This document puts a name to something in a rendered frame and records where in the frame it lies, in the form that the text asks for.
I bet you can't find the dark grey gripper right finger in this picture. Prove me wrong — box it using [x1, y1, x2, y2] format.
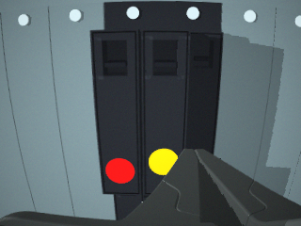
[195, 149, 301, 226]

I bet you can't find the dark grey server rack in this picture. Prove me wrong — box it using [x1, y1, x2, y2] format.
[0, 0, 301, 220]

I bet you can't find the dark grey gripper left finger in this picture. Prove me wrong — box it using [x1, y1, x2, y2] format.
[0, 149, 217, 226]

